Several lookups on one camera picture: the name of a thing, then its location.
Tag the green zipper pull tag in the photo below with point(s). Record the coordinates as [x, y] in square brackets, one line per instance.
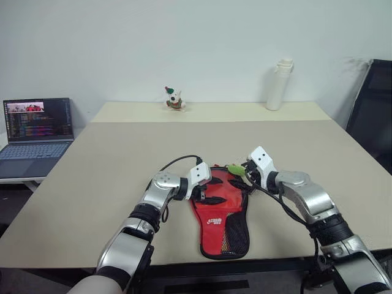
[235, 170]

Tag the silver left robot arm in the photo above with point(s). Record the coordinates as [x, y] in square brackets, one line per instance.
[134, 232]

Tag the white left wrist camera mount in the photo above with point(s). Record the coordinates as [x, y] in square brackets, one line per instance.
[199, 174]

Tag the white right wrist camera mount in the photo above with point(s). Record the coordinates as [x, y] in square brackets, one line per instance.
[261, 160]

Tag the white tall bottle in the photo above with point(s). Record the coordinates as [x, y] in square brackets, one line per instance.
[278, 88]

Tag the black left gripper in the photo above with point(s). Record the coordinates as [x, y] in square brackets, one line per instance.
[200, 194]

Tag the black office chair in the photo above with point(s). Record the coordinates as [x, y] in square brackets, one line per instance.
[372, 116]

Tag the white side table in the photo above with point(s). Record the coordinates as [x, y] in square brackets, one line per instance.
[18, 180]

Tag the black table frame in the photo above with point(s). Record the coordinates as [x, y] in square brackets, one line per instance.
[232, 275]

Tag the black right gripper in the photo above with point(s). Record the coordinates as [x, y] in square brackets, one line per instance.
[252, 176]

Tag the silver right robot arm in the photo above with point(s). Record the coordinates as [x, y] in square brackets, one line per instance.
[321, 208]

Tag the beige rounded shape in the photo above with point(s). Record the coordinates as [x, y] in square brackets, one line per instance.
[95, 284]

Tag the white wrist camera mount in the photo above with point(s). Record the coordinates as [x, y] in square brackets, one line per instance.
[199, 174]
[261, 160]

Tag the black mesh paddle case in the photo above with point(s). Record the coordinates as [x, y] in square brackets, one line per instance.
[237, 232]

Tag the grey open laptop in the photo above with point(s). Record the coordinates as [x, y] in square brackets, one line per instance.
[36, 134]

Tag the white dog plush toy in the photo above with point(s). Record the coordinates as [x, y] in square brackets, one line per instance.
[174, 99]

